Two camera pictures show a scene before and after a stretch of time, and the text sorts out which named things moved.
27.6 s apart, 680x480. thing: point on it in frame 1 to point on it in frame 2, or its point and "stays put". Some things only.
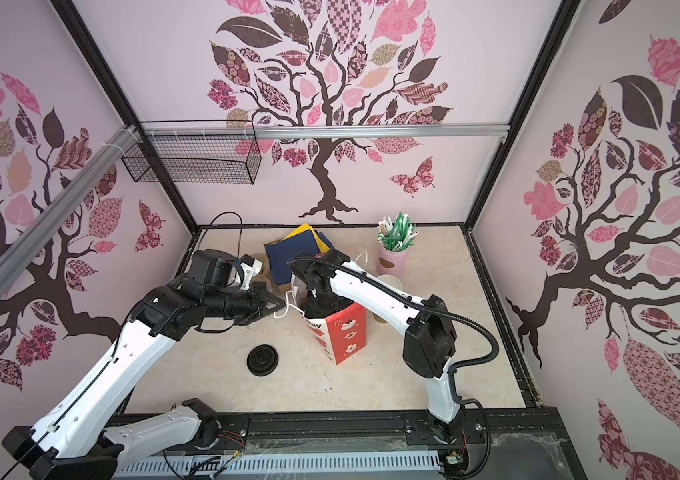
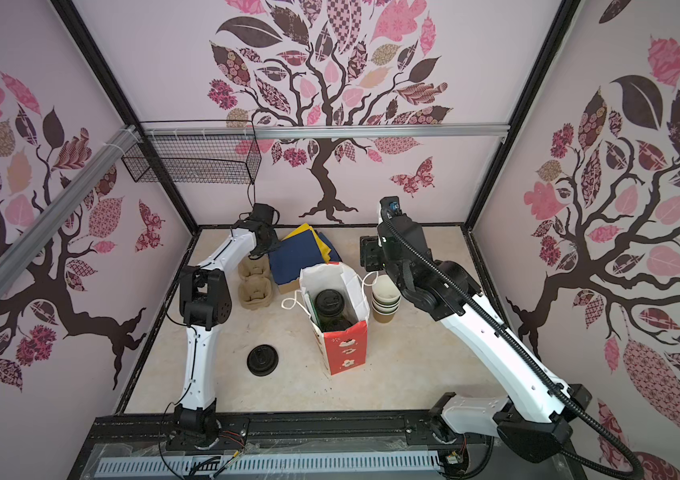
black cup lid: x=262 y=360 stays put
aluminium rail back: x=368 y=131 stays put
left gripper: x=259 y=297 to x=272 y=243
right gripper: x=311 y=310 to x=368 y=253
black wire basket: x=198 y=151 stays put
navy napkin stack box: x=279 y=252 stays put
